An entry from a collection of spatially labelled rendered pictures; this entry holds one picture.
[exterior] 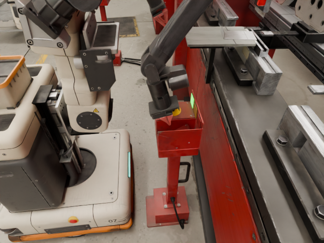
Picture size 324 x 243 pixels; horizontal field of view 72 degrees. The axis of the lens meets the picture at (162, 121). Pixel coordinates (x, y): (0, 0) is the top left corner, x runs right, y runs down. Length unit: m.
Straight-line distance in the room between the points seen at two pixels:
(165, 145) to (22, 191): 0.66
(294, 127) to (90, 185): 1.02
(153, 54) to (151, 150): 1.22
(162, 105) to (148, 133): 1.18
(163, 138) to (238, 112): 0.27
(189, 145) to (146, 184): 0.80
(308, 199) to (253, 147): 0.19
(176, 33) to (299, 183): 0.47
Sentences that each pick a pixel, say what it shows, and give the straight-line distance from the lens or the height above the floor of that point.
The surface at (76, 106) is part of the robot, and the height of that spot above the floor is 0.80.
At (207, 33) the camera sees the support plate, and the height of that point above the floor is 1.00.
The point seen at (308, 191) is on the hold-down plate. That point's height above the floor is 0.90.
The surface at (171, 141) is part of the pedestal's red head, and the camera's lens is 0.82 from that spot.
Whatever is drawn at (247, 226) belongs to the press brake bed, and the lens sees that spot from 0.73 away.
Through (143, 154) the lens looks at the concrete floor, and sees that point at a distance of 1.75.
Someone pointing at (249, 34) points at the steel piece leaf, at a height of 1.00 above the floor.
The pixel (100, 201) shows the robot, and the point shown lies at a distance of 1.26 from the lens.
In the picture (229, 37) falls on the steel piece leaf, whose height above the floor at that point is 1.00.
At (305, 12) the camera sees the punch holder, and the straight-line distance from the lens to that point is 0.68.
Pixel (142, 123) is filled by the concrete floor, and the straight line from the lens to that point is 1.98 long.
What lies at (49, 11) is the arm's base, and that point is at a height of 1.20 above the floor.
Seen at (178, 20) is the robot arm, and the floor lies 1.17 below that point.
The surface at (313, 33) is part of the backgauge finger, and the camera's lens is 1.11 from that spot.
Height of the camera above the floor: 1.37
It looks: 43 degrees down
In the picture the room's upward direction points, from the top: straight up
